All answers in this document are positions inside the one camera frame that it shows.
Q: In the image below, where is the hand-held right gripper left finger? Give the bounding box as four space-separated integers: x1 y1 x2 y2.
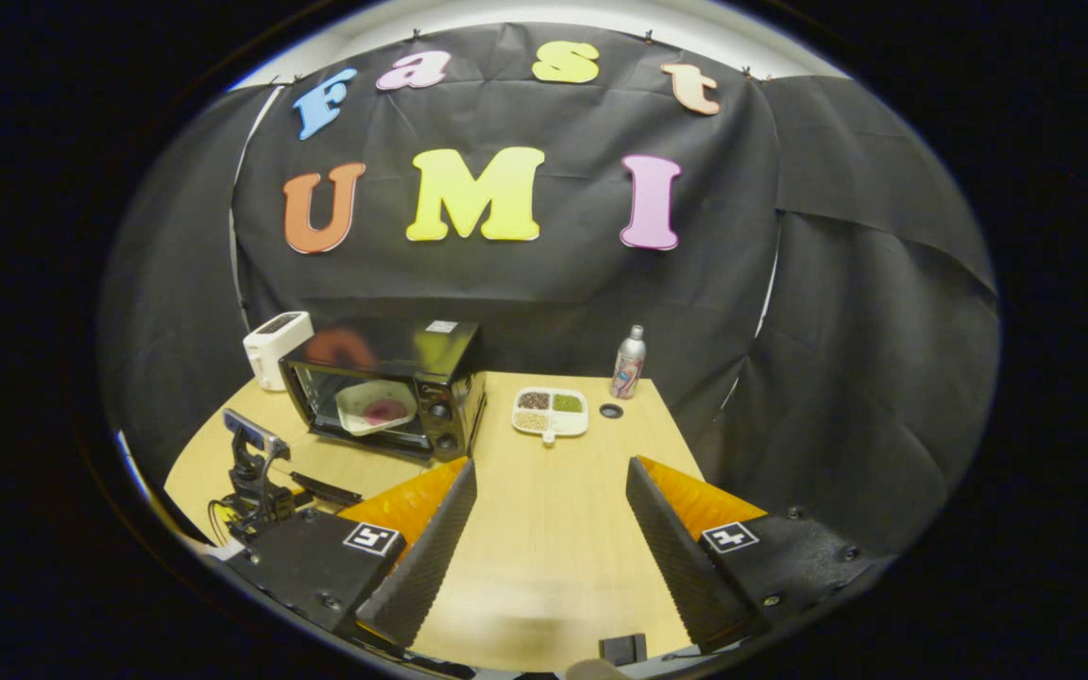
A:
223 456 479 653

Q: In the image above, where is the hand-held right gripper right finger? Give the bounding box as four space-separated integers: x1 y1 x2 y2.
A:
624 455 885 653

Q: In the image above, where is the cream square plate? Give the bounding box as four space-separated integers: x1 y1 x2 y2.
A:
334 380 418 436

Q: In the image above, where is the black electric oven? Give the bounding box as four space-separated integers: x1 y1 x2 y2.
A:
279 319 488 464

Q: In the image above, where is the white toaster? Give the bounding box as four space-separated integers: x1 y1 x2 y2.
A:
242 312 315 392

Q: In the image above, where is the white divided dish with grains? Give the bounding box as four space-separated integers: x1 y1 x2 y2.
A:
511 385 590 446

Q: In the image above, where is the silver bottle with printed label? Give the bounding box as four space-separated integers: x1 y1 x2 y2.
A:
610 325 648 400

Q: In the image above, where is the black and yellow cable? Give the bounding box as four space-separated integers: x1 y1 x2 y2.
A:
208 499 245 546

